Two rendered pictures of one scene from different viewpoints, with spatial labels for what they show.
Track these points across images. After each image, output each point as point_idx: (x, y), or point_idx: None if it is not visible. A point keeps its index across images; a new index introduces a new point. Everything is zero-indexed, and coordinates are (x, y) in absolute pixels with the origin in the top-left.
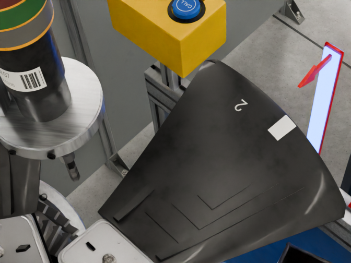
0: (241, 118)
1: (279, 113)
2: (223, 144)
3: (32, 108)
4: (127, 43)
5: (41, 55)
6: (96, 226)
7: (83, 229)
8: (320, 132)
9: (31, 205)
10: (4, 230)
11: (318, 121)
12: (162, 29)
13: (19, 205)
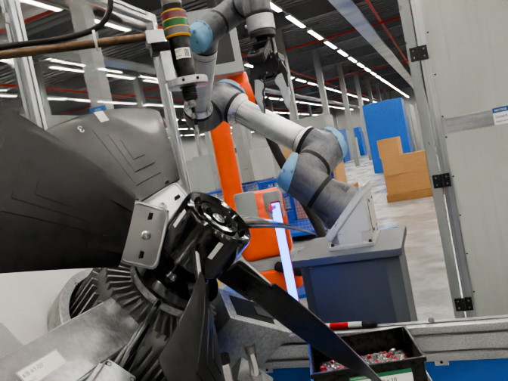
0: (249, 218)
1: (264, 218)
2: (246, 220)
3: (187, 69)
4: None
5: (189, 44)
6: None
7: None
8: (290, 267)
9: (177, 176)
10: (165, 196)
11: (286, 258)
12: None
13: (171, 178)
